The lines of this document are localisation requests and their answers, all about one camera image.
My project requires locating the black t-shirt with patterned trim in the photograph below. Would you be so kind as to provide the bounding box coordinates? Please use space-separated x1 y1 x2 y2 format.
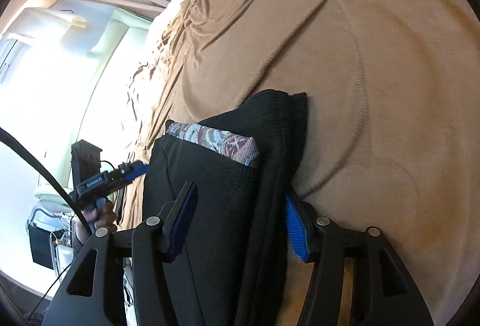
142 89 308 325

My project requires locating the black storage bin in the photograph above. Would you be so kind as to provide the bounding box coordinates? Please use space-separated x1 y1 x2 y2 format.
25 202 73 276

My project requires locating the person's left hand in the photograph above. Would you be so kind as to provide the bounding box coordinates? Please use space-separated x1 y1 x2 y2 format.
72 201 118 248

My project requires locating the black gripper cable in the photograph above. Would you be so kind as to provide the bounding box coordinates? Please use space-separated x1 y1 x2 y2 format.
0 126 93 235

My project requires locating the folded black garment on left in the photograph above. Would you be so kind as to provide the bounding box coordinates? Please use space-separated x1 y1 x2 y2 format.
114 188 126 224

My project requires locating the peach brown blanket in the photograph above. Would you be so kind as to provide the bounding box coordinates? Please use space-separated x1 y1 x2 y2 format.
135 0 479 325

